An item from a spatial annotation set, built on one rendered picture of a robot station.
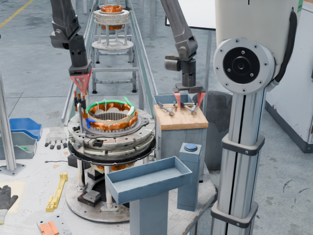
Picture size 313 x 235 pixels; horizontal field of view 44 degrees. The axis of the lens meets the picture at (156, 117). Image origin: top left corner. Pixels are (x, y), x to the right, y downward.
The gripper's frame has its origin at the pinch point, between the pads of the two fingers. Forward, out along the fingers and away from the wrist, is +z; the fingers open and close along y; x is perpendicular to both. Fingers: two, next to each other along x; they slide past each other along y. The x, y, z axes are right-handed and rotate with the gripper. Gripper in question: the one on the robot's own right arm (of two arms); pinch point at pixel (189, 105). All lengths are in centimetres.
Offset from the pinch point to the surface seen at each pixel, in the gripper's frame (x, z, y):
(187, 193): 28.3, 23.5, 7.2
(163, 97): -18.4, 2.4, 7.7
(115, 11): -205, -10, 19
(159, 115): 3.7, 1.7, 13.0
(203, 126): 12.0, 4.3, -3.1
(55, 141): -31, 25, 61
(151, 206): 48, 12, 23
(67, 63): -421, 91, 87
